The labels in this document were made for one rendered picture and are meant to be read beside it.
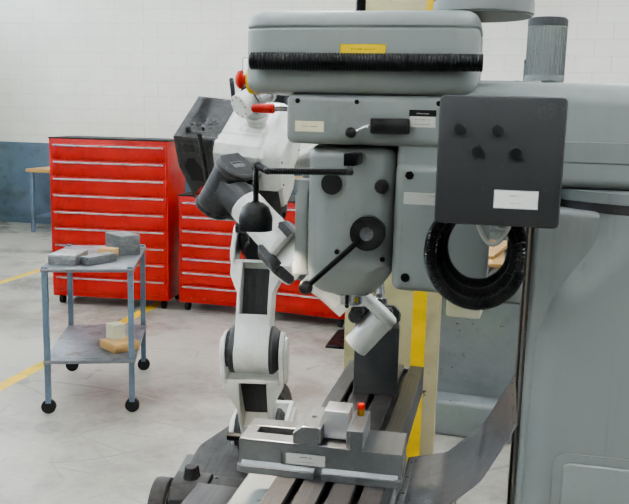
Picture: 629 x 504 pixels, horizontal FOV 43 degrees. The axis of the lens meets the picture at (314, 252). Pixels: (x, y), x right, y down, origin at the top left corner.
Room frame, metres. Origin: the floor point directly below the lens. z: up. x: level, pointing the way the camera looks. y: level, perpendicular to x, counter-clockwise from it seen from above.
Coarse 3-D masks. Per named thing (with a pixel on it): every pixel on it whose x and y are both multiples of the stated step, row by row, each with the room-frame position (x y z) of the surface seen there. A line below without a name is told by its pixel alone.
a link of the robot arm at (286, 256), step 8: (288, 248) 1.92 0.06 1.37; (280, 256) 1.93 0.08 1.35; (288, 256) 1.91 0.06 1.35; (288, 264) 1.90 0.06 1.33; (280, 272) 1.91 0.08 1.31; (288, 272) 1.91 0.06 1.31; (288, 280) 1.90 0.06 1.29; (320, 296) 1.89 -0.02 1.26; (328, 296) 1.88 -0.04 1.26; (336, 296) 1.87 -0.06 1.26; (328, 304) 1.88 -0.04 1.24; (336, 304) 1.87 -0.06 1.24
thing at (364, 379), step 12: (396, 324) 2.13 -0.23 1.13; (396, 336) 2.09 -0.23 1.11; (372, 348) 2.09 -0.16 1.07; (384, 348) 2.09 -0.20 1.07; (396, 348) 2.09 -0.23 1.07; (360, 360) 2.09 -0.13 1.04; (372, 360) 2.09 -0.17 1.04; (384, 360) 2.09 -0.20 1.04; (396, 360) 2.09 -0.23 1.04; (360, 372) 2.09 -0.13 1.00; (372, 372) 2.09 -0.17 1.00; (384, 372) 2.09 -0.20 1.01; (396, 372) 2.09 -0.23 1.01; (360, 384) 2.09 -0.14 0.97; (372, 384) 2.09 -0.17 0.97; (384, 384) 2.09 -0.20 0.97; (396, 384) 2.09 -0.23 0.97
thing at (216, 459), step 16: (224, 432) 2.71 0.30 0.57; (208, 448) 2.56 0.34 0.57; (224, 448) 2.57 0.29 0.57; (192, 464) 2.26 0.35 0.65; (208, 464) 2.44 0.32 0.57; (224, 464) 2.44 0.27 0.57; (176, 480) 2.23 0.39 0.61; (192, 480) 2.23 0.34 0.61; (208, 480) 2.24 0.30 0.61; (224, 480) 2.28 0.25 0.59; (240, 480) 2.29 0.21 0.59; (176, 496) 2.19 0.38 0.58
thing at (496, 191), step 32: (448, 96) 1.32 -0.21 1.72; (480, 96) 1.31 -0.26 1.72; (512, 96) 1.30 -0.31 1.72; (544, 96) 1.30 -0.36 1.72; (448, 128) 1.32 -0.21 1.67; (480, 128) 1.31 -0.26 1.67; (512, 128) 1.30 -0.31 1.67; (544, 128) 1.29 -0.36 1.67; (448, 160) 1.32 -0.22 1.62; (480, 160) 1.31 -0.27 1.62; (512, 160) 1.30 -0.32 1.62; (544, 160) 1.29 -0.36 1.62; (448, 192) 1.32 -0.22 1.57; (480, 192) 1.31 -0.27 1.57; (512, 192) 1.30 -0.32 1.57; (544, 192) 1.29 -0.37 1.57; (480, 224) 1.31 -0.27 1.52; (512, 224) 1.30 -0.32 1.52; (544, 224) 1.29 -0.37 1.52
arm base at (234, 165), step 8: (216, 160) 2.04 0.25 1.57; (224, 160) 2.04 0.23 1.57; (232, 160) 2.06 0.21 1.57; (240, 160) 2.09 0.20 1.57; (224, 168) 2.01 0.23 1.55; (232, 168) 2.02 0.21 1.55; (240, 168) 2.05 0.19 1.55; (248, 168) 2.07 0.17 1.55; (232, 176) 2.01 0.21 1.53; (240, 176) 2.02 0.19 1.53; (248, 176) 2.04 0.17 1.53; (200, 208) 2.06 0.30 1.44; (208, 216) 2.05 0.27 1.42; (216, 216) 2.06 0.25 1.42; (224, 216) 2.07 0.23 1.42
